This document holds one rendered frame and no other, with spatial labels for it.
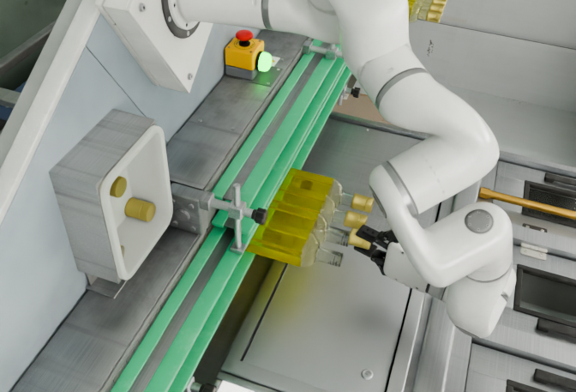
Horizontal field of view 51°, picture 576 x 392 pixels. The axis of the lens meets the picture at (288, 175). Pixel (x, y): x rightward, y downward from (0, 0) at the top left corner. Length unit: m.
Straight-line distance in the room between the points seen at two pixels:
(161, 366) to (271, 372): 0.26
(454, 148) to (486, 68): 6.84
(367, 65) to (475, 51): 6.72
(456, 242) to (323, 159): 0.89
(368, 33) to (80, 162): 0.45
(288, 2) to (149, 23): 0.21
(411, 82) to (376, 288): 0.64
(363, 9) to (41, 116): 0.46
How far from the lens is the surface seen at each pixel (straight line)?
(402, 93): 0.80
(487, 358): 1.36
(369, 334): 1.28
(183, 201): 1.12
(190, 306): 1.10
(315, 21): 0.94
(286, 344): 1.24
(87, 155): 0.95
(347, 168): 1.67
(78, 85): 0.95
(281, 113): 1.35
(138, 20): 0.94
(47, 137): 0.91
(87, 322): 1.08
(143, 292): 1.10
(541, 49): 7.51
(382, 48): 0.83
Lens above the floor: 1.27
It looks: 13 degrees down
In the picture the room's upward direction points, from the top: 105 degrees clockwise
